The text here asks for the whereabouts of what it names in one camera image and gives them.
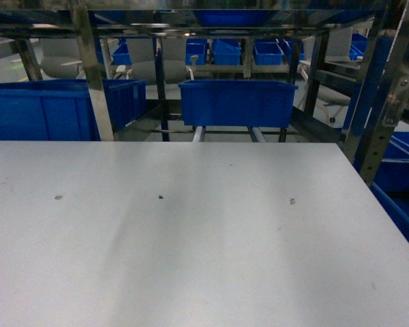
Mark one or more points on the blue bin behind table centre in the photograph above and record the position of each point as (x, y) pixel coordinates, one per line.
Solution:
(243, 103)

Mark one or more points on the large blue bin behind table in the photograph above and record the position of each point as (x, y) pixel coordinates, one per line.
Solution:
(61, 110)

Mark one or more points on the steel rack upright post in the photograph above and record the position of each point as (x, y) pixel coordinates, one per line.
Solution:
(86, 46)

